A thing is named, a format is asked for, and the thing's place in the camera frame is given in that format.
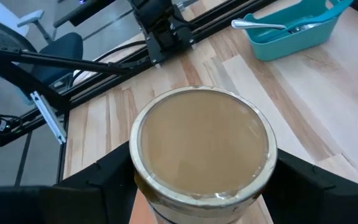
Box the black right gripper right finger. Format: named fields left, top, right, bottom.
left=261, top=148, right=358, bottom=224

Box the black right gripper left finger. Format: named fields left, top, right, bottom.
left=54, top=141, right=138, bottom=224

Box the spice jar with tan lid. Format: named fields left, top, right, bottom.
left=129, top=85, right=278, bottom=224

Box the metal spoon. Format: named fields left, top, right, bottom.
left=231, top=18, right=323, bottom=34

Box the silver aluminium extrusion bar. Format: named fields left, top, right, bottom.
left=29, top=91, right=67, bottom=145

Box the teal plastic bin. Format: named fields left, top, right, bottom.
left=243, top=0, right=349, bottom=62

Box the blue office chair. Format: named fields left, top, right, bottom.
left=0, top=9, right=84, bottom=106

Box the black desk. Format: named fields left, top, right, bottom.
left=53, top=0, right=117, bottom=27

